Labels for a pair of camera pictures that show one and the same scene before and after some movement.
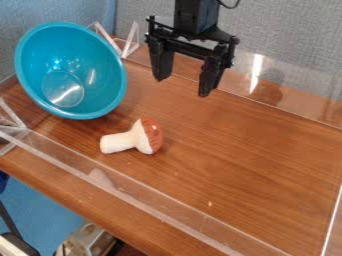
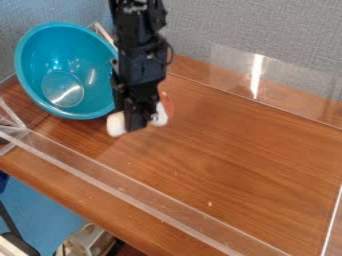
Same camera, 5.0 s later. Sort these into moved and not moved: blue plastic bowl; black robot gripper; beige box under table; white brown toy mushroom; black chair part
Moved: black robot gripper; white brown toy mushroom
Not moved: beige box under table; black chair part; blue plastic bowl
